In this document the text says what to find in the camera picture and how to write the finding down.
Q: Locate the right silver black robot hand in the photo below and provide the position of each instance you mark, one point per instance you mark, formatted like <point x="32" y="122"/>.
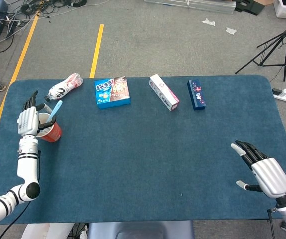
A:
<point x="271" y="178"/>

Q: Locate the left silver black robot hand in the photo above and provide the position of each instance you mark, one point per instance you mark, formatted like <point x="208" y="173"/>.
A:
<point x="28" y="122"/>

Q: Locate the light blue toothbrush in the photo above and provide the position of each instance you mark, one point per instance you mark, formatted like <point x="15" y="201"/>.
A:
<point x="54" y="112"/>

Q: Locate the red paper cup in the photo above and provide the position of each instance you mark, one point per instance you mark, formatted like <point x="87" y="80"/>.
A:
<point x="54" y="133"/>

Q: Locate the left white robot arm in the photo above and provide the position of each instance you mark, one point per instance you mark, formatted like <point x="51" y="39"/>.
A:
<point x="27" y="161"/>

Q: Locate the white pink toothpaste box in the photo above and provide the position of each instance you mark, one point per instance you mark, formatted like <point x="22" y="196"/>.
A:
<point x="164" y="92"/>

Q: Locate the plastic bottle white red label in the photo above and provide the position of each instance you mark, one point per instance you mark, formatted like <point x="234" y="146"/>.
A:
<point x="63" y="88"/>

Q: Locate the blue cookie box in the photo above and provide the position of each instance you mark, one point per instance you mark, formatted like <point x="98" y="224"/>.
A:
<point x="111" y="92"/>

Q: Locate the white robot body panel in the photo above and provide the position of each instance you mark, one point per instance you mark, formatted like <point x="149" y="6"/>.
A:
<point x="45" y="231"/>

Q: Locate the dark blue narrow box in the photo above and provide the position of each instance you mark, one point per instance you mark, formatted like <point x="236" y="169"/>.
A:
<point x="197" y="94"/>

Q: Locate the blue table mat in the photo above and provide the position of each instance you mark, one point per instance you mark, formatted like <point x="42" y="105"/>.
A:
<point x="158" y="161"/>

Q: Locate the crumpled white paper scrap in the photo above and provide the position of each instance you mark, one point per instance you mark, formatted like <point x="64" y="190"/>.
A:
<point x="231" y="31"/>
<point x="209" y="22"/>

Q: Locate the black foam pieces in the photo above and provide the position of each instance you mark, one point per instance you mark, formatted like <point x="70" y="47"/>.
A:
<point x="250" y="7"/>

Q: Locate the flat brown cardboard piece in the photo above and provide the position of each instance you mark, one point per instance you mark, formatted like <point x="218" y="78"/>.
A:
<point x="263" y="2"/>

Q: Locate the aluminium profile rails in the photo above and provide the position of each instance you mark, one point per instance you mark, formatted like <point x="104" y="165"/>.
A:
<point x="195" y="6"/>

